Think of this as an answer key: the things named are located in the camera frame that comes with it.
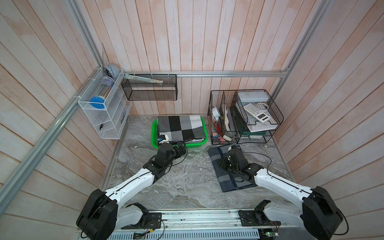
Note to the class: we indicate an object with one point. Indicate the aluminium front rail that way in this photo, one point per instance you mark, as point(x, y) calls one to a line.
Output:
point(204, 220)

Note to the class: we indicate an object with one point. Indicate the black wire desk organizer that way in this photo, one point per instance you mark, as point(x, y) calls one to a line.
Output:
point(238, 126)

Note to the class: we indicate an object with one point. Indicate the grey round disc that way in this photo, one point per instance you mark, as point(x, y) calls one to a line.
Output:
point(112, 71)

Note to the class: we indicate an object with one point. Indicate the white tape roll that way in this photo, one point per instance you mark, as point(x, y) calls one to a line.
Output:
point(216, 114)

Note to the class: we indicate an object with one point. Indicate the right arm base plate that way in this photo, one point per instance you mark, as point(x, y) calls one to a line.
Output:
point(255, 219)

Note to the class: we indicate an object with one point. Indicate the white calculator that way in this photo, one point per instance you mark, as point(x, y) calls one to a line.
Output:
point(258, 114)

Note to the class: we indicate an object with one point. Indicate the white box in organizer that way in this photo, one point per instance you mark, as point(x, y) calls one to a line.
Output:
point(253, 96)

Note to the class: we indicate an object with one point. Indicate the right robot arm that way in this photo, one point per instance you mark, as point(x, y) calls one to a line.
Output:
point(311, 209)

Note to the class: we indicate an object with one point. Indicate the white wire wall shelf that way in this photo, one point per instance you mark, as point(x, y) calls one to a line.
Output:
point(108, 122)

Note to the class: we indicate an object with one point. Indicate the black mesh wall basket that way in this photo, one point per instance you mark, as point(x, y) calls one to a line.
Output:
point(142, 91)

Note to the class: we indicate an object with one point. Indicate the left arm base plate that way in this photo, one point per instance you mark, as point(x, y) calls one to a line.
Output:
point(150, 221)

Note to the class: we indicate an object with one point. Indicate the black white checkered scarf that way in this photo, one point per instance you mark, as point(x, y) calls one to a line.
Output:
point(187, 129)

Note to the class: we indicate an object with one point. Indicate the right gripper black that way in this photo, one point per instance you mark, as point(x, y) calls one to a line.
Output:
point(222, 162)

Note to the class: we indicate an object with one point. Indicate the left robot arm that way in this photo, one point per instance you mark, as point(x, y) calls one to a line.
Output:
point(104, 211)

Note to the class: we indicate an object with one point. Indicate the blue capped clear tube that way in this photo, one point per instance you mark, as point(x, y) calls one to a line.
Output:
point(104, 88)

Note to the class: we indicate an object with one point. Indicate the navy grey striped scarf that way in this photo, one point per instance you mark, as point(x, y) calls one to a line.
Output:
point(228, 182)

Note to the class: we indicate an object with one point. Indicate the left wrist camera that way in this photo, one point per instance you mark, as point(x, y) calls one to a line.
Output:
point(163, 139)

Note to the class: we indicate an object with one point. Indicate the white ruler strip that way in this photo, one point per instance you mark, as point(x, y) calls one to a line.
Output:
point(143, 79)

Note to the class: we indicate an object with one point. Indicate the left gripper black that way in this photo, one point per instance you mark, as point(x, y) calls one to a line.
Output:
point(183, 149)

